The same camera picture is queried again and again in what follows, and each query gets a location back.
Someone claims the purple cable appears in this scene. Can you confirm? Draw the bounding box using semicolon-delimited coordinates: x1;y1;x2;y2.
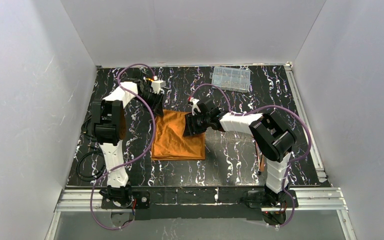
187;83;313;229
90;63;158;231

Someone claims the aluminium frame rail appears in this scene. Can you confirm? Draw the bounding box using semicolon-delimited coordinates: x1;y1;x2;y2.
45;185;356;240

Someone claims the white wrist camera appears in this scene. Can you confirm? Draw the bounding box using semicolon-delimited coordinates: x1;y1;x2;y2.
188;97;202;116
151;75;166;94

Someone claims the clear plastic parts box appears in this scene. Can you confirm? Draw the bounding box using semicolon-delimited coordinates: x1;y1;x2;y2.
210;66;251;93

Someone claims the copper cake server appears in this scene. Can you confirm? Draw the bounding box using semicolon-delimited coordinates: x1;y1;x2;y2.
258;155;265;174

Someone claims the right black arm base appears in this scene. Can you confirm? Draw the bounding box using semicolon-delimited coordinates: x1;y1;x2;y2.
242;188;299;209

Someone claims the copper fork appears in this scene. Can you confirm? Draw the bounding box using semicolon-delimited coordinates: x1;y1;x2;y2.
254;141;262;157

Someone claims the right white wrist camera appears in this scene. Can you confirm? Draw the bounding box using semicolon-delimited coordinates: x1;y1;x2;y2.
188;97;202;116

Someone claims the orange cloth napkin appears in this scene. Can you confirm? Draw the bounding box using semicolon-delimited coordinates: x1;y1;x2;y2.
151;109;206;161

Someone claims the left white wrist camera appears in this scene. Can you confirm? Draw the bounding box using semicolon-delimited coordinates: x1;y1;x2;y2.
151;75;166;94

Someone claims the black coiled cable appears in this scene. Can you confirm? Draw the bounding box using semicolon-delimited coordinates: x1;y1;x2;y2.
76;124;105;182

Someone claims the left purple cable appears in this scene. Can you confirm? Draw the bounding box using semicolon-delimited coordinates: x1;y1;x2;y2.
90;63;158;231

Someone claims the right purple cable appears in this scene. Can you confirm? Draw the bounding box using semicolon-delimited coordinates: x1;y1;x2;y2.
187;83;313;229

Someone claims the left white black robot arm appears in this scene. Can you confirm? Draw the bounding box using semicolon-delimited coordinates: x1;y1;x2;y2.
91;76;166;205

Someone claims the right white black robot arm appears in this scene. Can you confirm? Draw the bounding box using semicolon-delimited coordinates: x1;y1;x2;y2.
183;97;297;201

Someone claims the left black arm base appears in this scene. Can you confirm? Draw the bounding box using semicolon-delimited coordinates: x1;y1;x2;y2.
99;185;151;210

